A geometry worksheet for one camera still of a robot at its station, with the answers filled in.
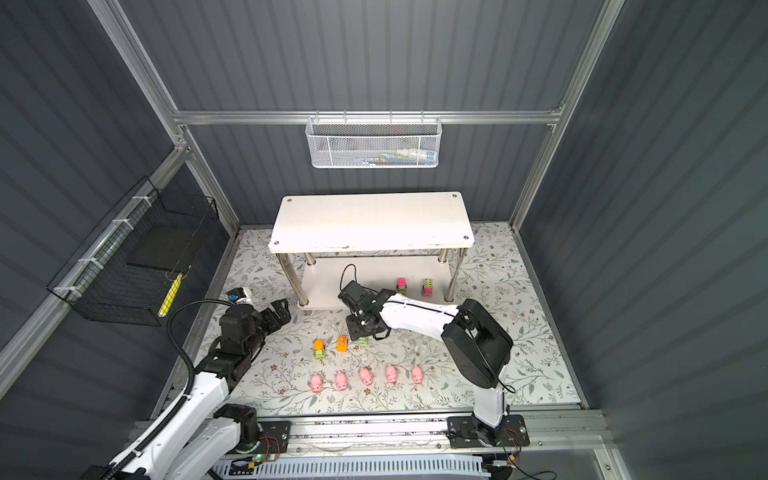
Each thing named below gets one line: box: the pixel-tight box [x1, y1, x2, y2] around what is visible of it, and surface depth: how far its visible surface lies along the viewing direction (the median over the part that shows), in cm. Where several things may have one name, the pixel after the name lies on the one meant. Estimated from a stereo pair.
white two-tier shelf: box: [267, 192, 475, 309], surface depth 78 cm
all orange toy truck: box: [336, 335, 349, 353], surface depth 90 cm
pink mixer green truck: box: [396, 278, 407, 295], surface depth 95 cm
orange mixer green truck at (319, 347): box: [313, 339, 326, 360], surface depth 88 cm
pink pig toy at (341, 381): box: [335, 371, 348, 391], surface depth 83 cm
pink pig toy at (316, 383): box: [310, 372, 323, 393], surface depth 83 cm
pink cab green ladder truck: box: [422, 278, 433, 298], surface depth 93 cm
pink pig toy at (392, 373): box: [386, 364, 398, 384], surface depth 84 cm
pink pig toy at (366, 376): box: [359, 367, 373, 387], surface depth 84 cm
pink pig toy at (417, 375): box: [411, 365, 424, 385], surface depth 84 cm
